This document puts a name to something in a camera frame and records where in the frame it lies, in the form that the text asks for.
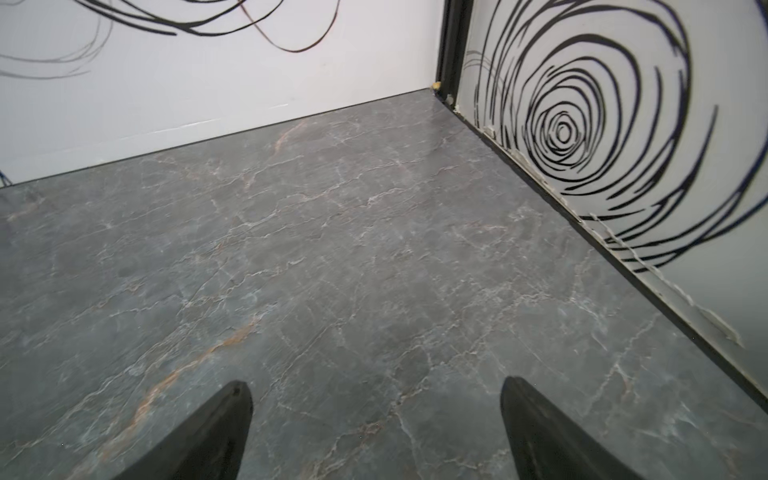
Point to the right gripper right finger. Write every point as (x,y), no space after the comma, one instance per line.
(546,444)

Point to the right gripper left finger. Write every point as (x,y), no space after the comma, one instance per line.
(209,444)

